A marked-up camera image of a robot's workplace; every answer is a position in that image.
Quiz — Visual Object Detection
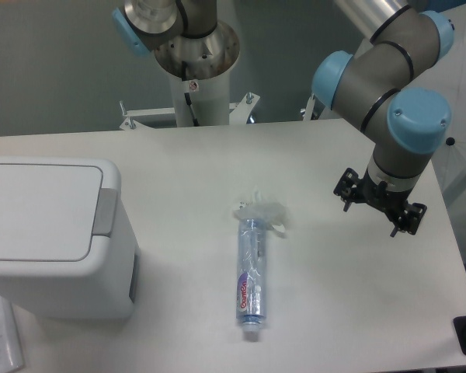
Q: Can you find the clear plastic water bottle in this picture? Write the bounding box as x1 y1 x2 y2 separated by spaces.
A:
235 218 267 342

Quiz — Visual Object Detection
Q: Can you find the white trash can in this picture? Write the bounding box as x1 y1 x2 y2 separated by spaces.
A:
0 156 140 319

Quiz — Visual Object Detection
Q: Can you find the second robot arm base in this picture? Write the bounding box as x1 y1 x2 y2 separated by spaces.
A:
112 0 217 57

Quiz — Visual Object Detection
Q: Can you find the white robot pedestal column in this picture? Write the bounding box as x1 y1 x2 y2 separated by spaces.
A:
154 21 240 127

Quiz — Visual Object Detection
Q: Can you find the white metal mounting bracket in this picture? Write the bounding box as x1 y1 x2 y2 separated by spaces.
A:
118 91 262 131

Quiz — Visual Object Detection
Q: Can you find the white paper sheet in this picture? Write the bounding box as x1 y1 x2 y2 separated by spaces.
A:
0 296 24 372

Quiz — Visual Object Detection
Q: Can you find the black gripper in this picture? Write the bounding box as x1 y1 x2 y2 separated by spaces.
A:
333 168 427 238

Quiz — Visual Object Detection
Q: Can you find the black cable on pedestal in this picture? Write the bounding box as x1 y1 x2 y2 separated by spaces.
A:
180 61 200 127

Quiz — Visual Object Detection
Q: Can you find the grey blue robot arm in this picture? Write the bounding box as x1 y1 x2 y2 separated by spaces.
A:
311 1 454 234

